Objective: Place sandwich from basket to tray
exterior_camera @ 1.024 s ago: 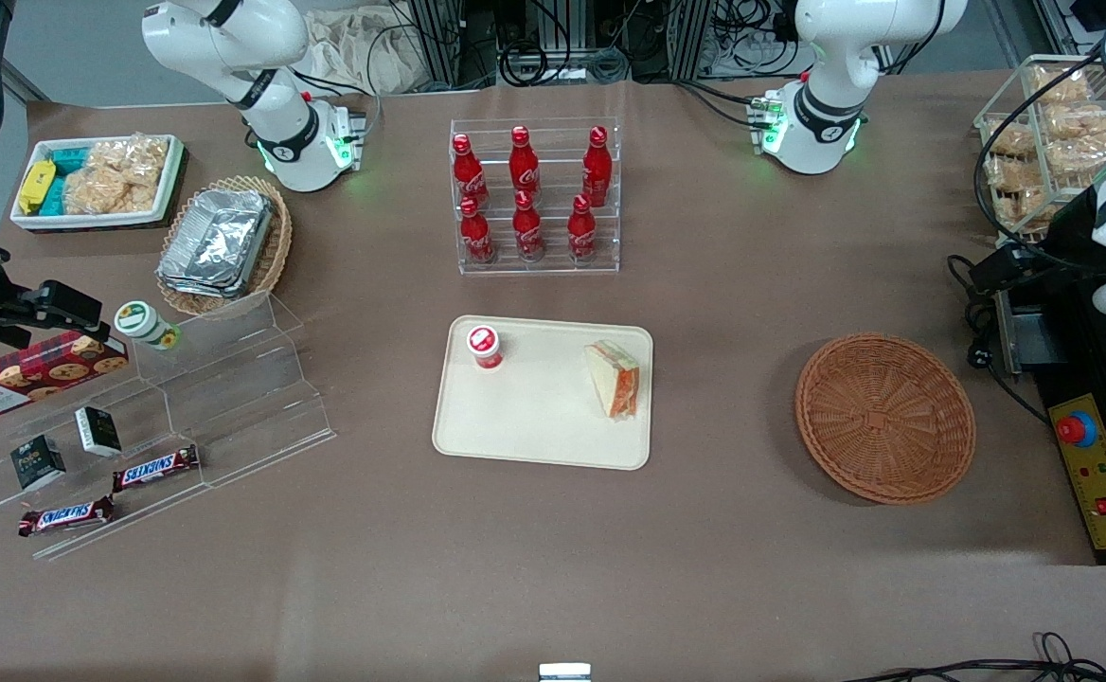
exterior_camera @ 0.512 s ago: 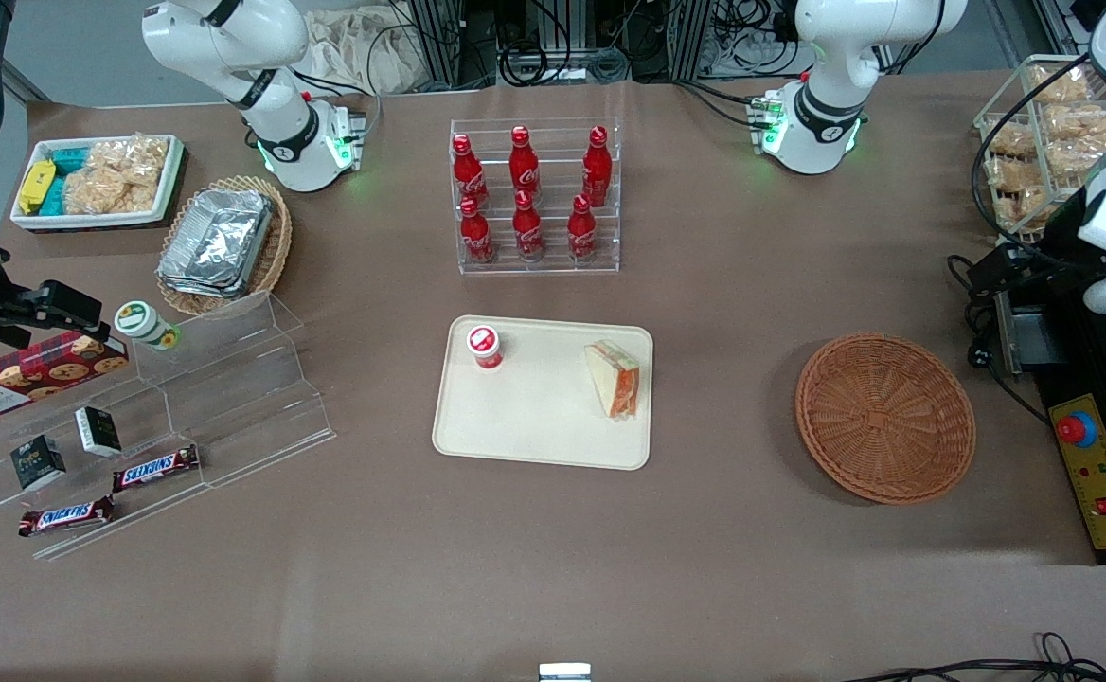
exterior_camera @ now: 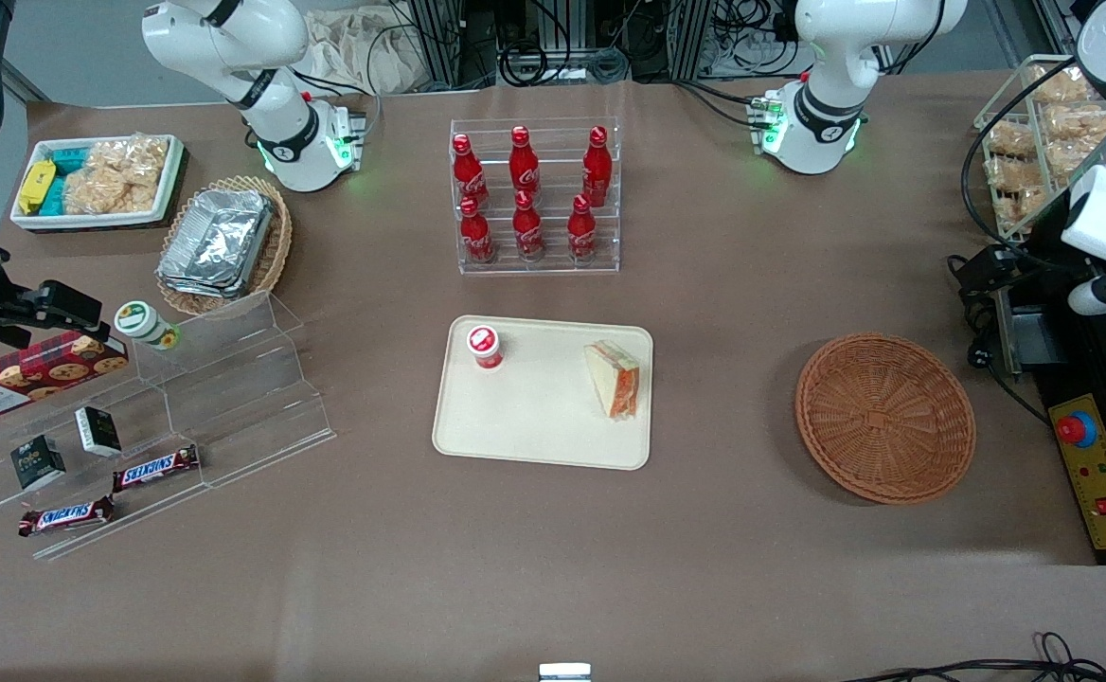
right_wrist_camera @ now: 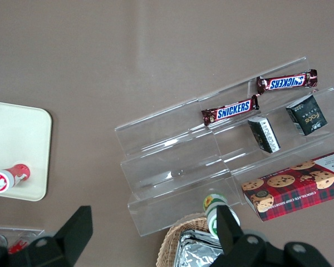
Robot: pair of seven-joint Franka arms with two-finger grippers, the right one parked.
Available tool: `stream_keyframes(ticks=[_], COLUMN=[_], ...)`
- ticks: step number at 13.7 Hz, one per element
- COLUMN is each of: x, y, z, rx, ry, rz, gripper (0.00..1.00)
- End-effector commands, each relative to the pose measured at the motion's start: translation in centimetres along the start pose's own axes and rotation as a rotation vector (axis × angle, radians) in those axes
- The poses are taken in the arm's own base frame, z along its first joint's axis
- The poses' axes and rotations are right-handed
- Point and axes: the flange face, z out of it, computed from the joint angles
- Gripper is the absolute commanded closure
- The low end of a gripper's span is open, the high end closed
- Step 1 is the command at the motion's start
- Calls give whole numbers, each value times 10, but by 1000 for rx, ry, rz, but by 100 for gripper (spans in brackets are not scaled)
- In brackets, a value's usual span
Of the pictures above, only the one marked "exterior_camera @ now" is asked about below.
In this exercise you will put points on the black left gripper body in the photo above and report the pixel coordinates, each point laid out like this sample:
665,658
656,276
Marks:
1036,254

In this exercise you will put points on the triangle sandwich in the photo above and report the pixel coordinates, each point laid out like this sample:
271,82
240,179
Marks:
615,379

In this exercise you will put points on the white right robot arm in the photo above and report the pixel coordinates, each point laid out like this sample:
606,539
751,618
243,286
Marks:
280,133

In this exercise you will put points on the brown round wicker basket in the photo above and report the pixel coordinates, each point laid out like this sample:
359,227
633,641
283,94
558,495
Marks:
884,417

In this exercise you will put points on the light oval wicker basket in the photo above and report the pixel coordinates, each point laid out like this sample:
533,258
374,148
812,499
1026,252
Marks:
276,246

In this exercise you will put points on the beige plastic tray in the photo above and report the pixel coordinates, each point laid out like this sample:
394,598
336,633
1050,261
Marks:
544,417

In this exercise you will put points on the red tartan cookie box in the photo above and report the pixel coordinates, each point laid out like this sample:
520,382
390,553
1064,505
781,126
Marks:
42,374

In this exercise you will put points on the clear bag of fried snacks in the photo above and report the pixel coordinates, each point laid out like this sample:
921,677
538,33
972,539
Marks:
1057,87
1079,133
1012,185
1009,140

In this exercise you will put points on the green white yogurt bottle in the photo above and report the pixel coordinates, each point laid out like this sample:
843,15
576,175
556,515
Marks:
144,322

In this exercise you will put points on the white rectangular snack bin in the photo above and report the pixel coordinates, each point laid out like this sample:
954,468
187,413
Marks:
89,221

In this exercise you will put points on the yellow snack packet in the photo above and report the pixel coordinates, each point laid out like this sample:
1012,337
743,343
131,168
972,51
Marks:
37,185

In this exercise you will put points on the small black box white side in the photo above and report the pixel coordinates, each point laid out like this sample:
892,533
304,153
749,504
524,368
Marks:
98,431

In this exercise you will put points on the teal snack packet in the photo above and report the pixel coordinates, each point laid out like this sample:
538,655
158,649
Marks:
65,161

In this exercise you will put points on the clear rack with snack bags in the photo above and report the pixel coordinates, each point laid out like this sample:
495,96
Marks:
989,123

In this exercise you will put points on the clear bag of rice crackers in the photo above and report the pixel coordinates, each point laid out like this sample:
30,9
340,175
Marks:
117,175

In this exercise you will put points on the small black box gold print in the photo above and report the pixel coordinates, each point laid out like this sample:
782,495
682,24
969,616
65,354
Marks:
38,462

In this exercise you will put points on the stacked aluminium foil containers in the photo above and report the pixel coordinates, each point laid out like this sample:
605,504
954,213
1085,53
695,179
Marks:
217,242

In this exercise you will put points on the Snickers chocolate bar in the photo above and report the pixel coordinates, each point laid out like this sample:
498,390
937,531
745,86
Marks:
155,468
65,516

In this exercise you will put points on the clear acrylic stepped stand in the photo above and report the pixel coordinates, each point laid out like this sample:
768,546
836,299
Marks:
231,398

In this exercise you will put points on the red emergency stop button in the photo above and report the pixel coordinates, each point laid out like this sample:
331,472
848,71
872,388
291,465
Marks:
1076,429

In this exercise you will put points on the beige crumpled cloth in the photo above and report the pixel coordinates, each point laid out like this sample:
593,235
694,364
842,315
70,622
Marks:
354,52

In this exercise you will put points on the red Coca-Cola bottle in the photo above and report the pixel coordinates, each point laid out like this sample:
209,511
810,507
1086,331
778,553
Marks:
476,237
468,175
597,170
524,166
581,232
527,232

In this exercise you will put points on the small red yogurt bottle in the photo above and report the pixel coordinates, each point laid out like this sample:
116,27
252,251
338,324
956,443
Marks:
484,347

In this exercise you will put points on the clear acrylic bottle rack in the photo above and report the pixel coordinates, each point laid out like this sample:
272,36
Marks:
553,256

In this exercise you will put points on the small white table edge clip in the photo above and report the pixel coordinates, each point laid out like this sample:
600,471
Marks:
564,673

